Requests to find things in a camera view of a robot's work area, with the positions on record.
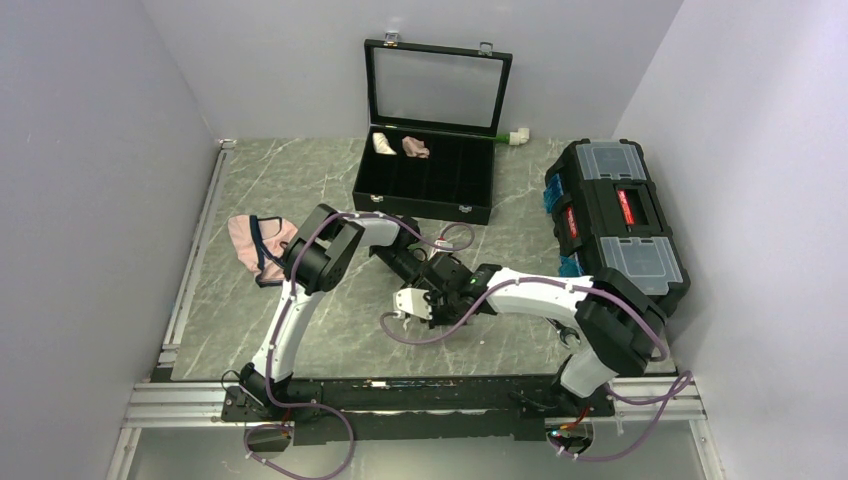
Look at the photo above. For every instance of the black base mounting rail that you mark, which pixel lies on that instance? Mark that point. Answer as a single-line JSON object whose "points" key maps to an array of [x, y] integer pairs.
{"points": [[520, 407]]}

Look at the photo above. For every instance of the pink underwear navy trim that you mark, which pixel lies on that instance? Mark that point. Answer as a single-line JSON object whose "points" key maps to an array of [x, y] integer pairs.
{"points": [[259, 244]]}

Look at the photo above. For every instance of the steel combination wrench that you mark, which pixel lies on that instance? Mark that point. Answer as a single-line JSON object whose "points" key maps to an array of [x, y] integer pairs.
{"points": [[569, 337]]}

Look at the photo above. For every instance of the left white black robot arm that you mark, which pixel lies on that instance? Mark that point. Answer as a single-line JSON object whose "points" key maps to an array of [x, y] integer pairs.
{"points": [[314, 263]]}

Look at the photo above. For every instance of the rolled pink underwear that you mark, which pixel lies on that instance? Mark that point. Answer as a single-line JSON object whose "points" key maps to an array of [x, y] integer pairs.
{"points": [[415, 148]]}

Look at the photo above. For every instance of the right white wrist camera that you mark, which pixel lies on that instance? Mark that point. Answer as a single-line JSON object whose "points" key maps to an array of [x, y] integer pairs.
{"points": [[413, 302]]}

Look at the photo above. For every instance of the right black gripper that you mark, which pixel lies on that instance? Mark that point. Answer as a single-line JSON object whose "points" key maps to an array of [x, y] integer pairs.
{"points": [[437, 320]]}

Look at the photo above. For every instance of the black compartment storage box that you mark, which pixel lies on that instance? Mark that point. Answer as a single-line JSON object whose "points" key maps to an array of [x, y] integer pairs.
{"points": [[452, 99]]}

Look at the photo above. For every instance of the black plastic toolbox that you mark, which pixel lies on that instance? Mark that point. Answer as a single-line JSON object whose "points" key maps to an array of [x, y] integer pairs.
{"points": [[606, 213]]}

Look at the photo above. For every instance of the aluminium frame rail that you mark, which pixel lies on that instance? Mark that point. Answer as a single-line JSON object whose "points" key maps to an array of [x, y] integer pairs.
{"points": [[158, 402]]}

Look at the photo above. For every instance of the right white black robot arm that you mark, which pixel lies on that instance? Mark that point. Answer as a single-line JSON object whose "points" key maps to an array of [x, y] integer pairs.
{"points": [[618, 326]]}

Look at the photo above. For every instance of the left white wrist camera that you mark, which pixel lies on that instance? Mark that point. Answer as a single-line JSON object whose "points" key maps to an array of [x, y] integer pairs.
{"points": [[443, 245]]}

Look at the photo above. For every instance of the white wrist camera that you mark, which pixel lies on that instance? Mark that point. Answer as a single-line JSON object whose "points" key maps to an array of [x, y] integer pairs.
{"points": [[443, 245], [413, 302]]}

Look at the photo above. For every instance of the rolled white underwear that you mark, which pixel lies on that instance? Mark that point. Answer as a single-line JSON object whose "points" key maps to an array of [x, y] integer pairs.
{"points": [[381, 144]]}

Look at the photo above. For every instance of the green white pipe fitting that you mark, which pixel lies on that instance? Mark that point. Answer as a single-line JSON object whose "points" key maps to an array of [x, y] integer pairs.
{"points": [[514, 138]]}

